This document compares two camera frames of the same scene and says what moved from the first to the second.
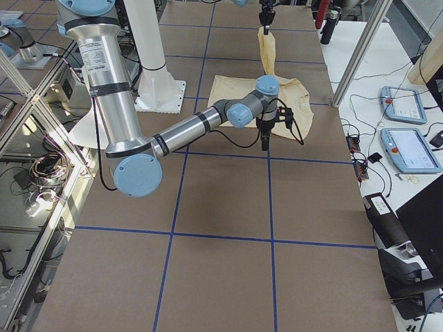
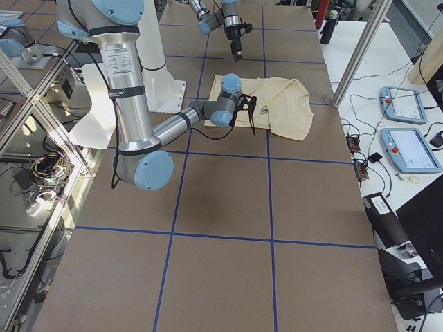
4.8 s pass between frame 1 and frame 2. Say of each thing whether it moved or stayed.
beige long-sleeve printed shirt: moved
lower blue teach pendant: stayed
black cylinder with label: stayed
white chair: stayed
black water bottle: stayed
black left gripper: moved
